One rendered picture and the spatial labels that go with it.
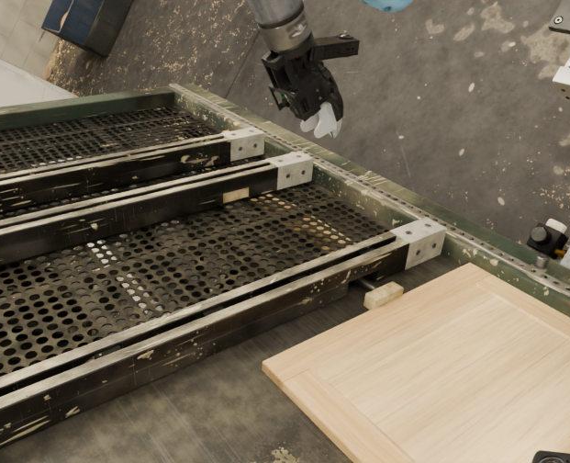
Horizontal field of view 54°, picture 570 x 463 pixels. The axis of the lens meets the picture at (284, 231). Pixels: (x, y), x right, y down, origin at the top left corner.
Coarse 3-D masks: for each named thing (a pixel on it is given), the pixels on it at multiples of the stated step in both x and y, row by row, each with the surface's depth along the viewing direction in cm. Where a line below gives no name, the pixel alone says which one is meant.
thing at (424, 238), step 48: (384, 240) 118; (432, 240) 123; (240, 288) 99; (288, 288) 100; (336, 288) 108; (144, 336) 88; (192, 336) 89; (240, 336) 97; (0, 384) 76; (48, 384) 77; (96, 384) 81; (144, 384) 87; (0, 432) 74
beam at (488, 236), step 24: (216, 96) 209; (216, 120) 194; (264, 120) 188; (264, 144) 174; (312, 144) 171; (360, 168) 157; (336, 192) 152; (360, 192) 145; (408, 192) 145; (384, 216) 140; (408, 216) 134; (456, 216) 135; (456, 240) 125; (504, 240) 126; (480, 264) 121; (504, 264) 117; (528, 264) 118; (552, 264) 118; (528, 288) 113; (552, 288) 110
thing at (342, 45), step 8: (320, 40) 91; (328, 40) 91; (336, 40) 91; (344, 40) 92; (352, 40) 92; (312, 48) 87; (320, 48) 88; (328, 48) 89; (336, 48) 90; (344, 48) 91; (352, 48) 93; (312, 56) 88; (320, 56) 89; (328, 56) 90; (336, 56) 91; (344, 56) 92
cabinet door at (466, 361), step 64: (384, 320) 103; (448, 320) 104; (512, 320) 106; (320, 384) 87; (384, 384) 89; (448, 384) 90; (512, 384) 91; (384, 448) 78; (448, 448) 79; (512, 448) 79
